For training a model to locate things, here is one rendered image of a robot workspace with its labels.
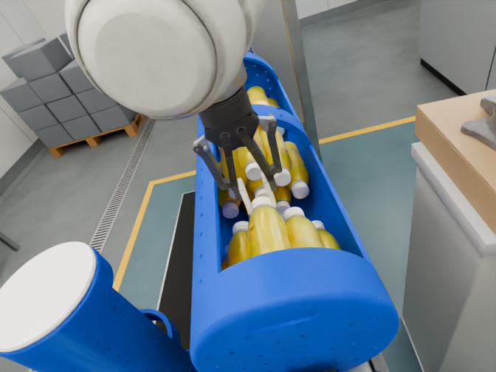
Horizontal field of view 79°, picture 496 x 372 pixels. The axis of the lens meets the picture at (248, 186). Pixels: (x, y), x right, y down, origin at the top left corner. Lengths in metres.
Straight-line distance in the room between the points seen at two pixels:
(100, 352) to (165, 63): 0.81
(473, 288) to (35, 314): 0.97
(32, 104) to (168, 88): 4.17
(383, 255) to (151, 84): 1.73
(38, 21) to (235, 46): 6.12
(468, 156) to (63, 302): 0.90
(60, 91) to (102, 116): 0.48
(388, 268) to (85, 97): 3.46
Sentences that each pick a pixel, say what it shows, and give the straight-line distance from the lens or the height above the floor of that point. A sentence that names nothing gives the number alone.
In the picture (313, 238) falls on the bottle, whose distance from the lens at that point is 0.52.
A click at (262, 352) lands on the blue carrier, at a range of 0.45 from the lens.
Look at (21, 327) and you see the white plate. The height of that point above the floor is 1.04.
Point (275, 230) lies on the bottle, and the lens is 0.48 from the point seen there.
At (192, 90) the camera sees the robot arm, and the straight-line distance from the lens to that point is 0.17.
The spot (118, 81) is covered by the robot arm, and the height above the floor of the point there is 1.49.
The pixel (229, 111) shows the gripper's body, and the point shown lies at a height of 1.36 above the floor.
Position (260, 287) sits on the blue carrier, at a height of 1.23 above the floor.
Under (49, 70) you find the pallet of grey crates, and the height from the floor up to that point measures 0.97.
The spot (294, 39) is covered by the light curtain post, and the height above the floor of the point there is 1.03.
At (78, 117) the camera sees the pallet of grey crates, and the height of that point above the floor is 0.40.
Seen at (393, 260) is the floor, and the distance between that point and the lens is 1.83.
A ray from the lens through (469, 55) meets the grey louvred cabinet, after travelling 2.81.
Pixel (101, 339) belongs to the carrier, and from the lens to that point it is 0.88.
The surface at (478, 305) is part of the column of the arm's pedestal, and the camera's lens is 0.93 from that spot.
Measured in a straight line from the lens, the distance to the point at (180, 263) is 1.92.
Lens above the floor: 1.53
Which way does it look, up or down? 40 degrees down
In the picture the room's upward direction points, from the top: 22 degrees counter-clockwise
